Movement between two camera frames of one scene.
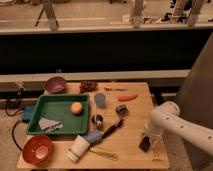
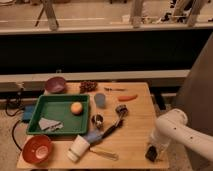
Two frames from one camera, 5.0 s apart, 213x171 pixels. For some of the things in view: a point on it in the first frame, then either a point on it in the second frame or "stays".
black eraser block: (145, 143) -> (151, 153)
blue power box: (28, 111) stays
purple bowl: (55, 84) stays
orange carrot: (127, 98) stays
